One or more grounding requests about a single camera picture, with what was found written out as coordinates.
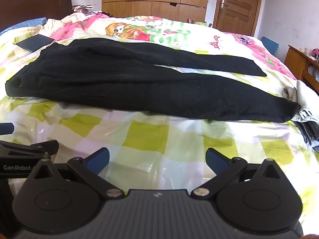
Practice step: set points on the black pants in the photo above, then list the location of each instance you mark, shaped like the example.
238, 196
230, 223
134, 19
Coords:
105, 73

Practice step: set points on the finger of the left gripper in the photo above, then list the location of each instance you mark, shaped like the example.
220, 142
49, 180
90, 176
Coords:
6, 128

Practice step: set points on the clothes heap near headboard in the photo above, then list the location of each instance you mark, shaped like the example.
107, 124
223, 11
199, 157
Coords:
86, 9

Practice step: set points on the dark wooden headboard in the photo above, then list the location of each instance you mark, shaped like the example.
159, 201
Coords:
16, 11

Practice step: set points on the wooden door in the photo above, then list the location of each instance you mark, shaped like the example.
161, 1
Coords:
237, 16

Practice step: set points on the wooden side cabinet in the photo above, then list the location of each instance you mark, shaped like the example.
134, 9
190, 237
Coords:
298, 63

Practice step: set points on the grey folded clothes pile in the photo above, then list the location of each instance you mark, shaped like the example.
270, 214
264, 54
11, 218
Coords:
306, 119

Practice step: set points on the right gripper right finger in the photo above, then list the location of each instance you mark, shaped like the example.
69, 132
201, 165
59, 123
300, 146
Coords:
227, 170

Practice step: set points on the dark blue notebook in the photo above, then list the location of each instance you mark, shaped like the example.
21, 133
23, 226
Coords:
35, 42

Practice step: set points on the blue pillow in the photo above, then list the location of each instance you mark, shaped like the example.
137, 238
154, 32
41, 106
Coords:
28, 23

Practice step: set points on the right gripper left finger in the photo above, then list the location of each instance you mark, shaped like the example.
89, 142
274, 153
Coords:
88, 169

